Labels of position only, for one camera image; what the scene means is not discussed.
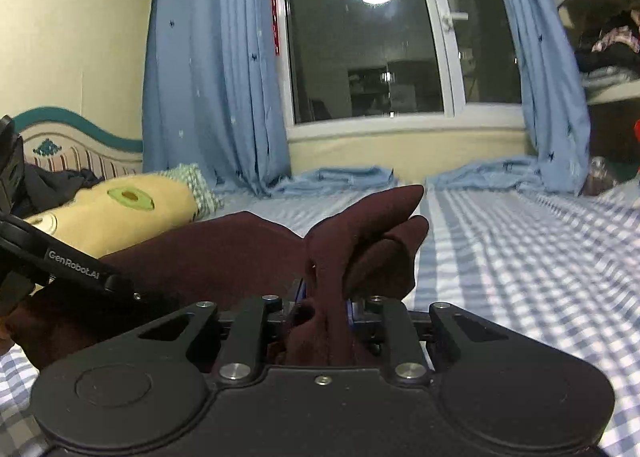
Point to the blue checkered bed sheet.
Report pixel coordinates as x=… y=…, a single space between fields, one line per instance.
x=562 y=270

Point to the white wall shelving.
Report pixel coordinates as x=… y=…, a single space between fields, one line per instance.
x=600 y=11

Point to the left blue star curtain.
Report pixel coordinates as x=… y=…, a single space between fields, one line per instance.
x=211 y=97

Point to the right blue star curtain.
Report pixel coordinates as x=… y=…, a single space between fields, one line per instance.
x=554 y=107

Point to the white framed window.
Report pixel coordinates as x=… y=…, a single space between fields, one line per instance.
x=352 y=67

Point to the dark folded clothes on shelf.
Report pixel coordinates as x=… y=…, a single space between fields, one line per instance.
x=617 y=45

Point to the dark navy clothes pile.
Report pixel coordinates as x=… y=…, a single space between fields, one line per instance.
x=42 y=190

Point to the maroon printed sweater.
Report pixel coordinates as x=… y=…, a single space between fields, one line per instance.
x=368 y=249

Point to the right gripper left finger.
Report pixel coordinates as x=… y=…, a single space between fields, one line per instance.
x=253 y=335

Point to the green checkered pillow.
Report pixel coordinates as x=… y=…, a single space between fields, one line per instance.
x=207 y=202

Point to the blue star curtain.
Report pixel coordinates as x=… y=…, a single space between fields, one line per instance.
x=211 y=97
x=554 y=107

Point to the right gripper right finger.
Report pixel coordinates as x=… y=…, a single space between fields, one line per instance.
x=388 y=330

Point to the teal white headboard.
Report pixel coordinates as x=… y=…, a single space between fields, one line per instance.
x=56 y=139

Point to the yellow avocado print quilt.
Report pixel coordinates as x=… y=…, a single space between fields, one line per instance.
x=119 y=213

